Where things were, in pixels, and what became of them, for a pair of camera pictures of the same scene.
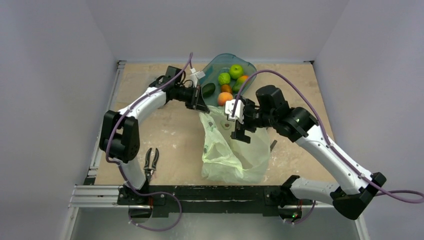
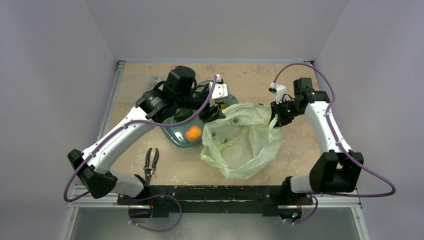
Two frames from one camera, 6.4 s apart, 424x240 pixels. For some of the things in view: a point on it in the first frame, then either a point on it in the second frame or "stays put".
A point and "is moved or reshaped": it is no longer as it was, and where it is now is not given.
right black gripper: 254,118 -> 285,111
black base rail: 267,200 stays put
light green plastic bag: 227,159 is moved or reshaped
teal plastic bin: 221,63 -> 176,135
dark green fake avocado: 208,89 is moved or reshaped
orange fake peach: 224,96 is moved or reshaped
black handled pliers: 148,170 stays put
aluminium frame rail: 88,196 stays put
